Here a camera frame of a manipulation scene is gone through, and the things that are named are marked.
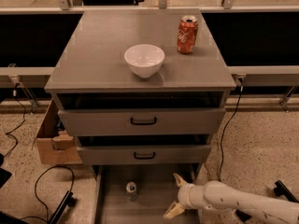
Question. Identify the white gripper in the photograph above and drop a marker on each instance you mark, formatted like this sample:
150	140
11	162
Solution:
185	195

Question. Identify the silver blue redbull can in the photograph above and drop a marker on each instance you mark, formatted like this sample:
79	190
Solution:
131	190

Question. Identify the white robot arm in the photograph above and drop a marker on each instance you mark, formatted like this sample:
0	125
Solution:
218	197

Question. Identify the grey middle drawer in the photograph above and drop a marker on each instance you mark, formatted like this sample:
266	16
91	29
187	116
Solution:
122	155

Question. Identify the grey open bottom drawer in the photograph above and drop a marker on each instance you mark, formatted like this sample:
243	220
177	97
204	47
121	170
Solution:
156	190

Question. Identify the grey top drawer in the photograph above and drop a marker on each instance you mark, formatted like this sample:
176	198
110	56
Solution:
126	122

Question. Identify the grey drawer cabinet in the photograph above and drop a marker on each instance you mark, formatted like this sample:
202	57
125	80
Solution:
141	87

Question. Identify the red coca-cola can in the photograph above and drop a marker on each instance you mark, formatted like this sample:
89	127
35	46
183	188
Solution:
187	33

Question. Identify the black stand leg right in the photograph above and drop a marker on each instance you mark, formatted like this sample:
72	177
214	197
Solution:
281	190

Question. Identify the black stand leg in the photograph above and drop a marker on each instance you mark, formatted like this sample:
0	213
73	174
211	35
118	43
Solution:
67	201
281	190

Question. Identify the black stand leg left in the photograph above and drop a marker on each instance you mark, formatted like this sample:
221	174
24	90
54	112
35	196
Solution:
67	201

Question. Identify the brown cardboard box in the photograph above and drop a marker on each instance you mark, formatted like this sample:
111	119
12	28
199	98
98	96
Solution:
54	144

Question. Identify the white ceramic bowl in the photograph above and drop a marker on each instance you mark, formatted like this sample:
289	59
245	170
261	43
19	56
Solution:
144	60

